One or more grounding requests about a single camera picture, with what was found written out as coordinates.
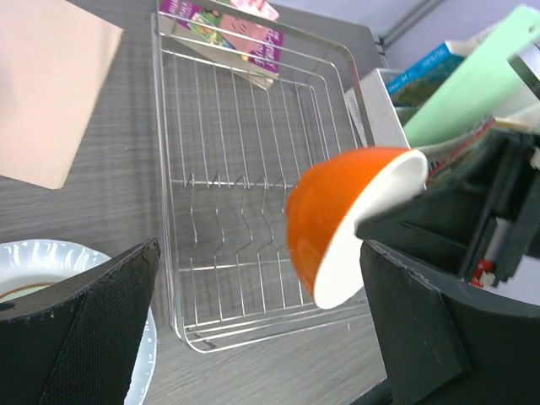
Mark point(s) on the blue white carton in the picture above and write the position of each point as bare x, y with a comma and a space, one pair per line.
416, 84

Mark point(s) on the green ceramic bowl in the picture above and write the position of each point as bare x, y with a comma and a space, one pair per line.
22, 291

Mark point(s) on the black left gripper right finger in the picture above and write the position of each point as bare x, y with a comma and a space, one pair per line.
444, 341

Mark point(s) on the light green clipboard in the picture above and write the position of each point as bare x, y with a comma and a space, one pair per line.
478, 86

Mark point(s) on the purple paperback book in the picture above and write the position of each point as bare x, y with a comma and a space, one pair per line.
252, 50

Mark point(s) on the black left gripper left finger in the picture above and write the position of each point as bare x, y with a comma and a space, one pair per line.
76, 342

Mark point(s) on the orange white ceramic bowl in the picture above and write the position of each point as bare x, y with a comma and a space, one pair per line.
328, 203

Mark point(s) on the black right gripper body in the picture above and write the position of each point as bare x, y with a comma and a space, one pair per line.
506, 167

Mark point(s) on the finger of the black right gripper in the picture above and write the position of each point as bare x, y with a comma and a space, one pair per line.
449, 227

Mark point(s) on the metal wire dish rack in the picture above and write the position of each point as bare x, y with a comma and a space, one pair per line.
236, 131

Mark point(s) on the white plastic file organizer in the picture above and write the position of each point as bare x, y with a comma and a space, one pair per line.
377, 121

